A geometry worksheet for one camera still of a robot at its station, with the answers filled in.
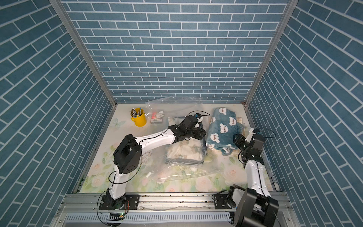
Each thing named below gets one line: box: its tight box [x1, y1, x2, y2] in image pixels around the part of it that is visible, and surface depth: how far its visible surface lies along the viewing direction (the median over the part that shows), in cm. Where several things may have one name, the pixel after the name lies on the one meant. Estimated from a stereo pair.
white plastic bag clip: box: [156, 110, 165, 119], surface depth 110 cm
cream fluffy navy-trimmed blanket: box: [165, 136, 205, 164], surface depth 84 cm
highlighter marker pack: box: [150, 111, 163, 124], surface depth 110 cm
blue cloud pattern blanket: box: [205, 107, 245, 156], surface depth 96 cm
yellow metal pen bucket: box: [130, 107, 147, 128], surface depth 104 cm
